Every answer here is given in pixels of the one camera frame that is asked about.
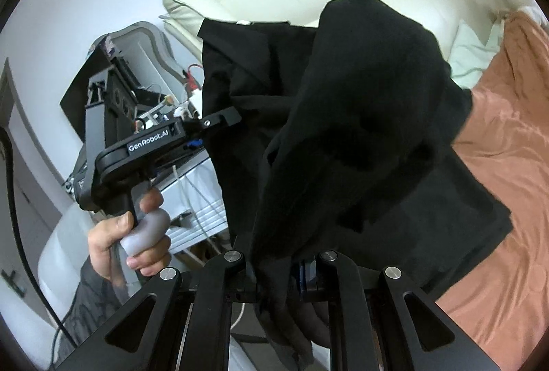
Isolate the black soft garment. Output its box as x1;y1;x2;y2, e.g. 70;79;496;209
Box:
199;0;514;371

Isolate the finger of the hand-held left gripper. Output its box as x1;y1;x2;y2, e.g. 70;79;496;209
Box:
182;106;242;132

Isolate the silver framed mirror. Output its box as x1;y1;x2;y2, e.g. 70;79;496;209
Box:
79;21;194;106

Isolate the white nightstand grey handle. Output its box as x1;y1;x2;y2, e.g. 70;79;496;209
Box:
150;159;234;264

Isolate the orange brown duvet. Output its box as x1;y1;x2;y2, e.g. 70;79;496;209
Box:
435;11;549;371

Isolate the person's left forearm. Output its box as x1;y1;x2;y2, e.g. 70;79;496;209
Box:
56;257;138;359

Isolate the light green pillow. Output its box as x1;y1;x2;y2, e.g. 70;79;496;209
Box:
448;20;507;91

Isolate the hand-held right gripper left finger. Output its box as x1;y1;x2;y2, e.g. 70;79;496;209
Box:
54;251;258;371

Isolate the person's left hand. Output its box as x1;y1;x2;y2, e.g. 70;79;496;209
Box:
88;186;172;281

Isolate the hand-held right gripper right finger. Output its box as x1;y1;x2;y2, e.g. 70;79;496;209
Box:
298;251;504;371

